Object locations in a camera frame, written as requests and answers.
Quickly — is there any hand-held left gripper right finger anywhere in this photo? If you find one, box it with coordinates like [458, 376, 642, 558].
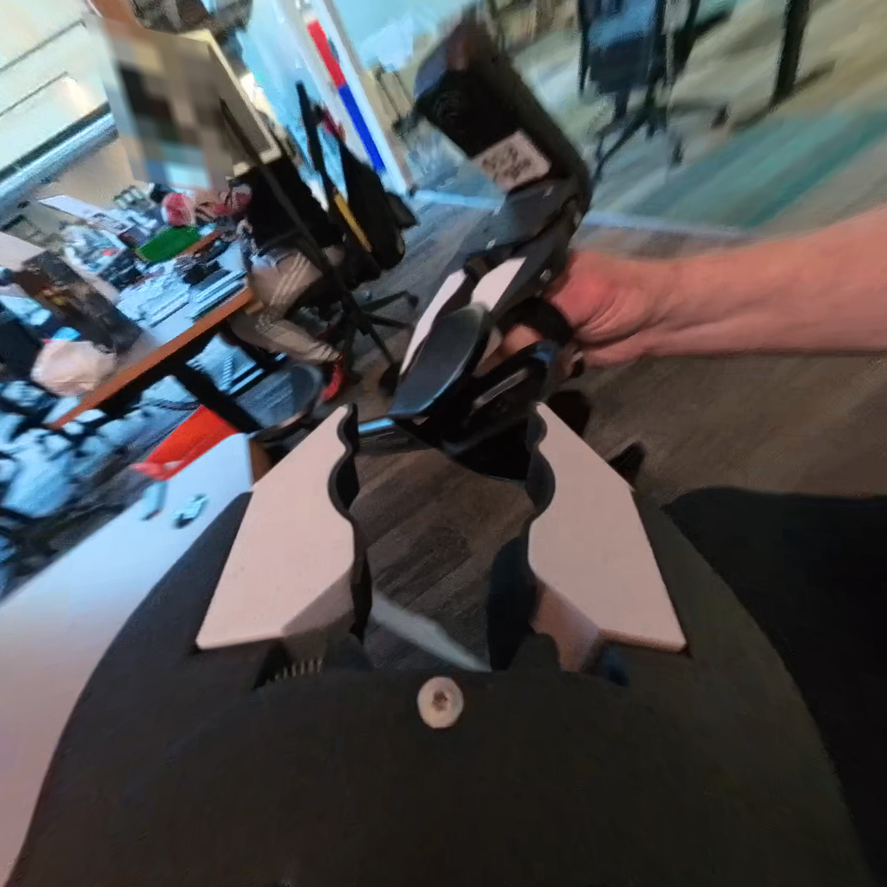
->
[524, 402, 688, 673]

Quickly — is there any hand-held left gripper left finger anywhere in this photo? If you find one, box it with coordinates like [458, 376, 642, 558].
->
[196, 404, 377, 669]

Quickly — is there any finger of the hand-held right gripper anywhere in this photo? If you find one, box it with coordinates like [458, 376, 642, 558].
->
[401, 269, 474, 380]
[471, 256, 529, 314]

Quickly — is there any black desk clamp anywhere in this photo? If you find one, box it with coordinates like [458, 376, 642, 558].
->
[387, 305, 591, 480]

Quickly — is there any person's right forearm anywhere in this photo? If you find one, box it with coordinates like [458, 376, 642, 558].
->
[675, 207, 887, 359]

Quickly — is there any person's right hand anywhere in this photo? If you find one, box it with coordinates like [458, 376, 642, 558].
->
[498, 248, 686, 370]

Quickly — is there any black wheeled office chair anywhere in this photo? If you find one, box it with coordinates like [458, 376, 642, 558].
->
[294, 82, 421, 392]

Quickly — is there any orange plastic bin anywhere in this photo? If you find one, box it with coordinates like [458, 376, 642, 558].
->
[130, 404, 241, 480]

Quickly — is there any wooden office desk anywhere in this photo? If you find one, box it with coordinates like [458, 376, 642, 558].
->
[50, 229, 279, 429]

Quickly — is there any white plastic bag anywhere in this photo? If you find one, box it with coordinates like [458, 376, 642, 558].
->
[30, 338, 116, 397]

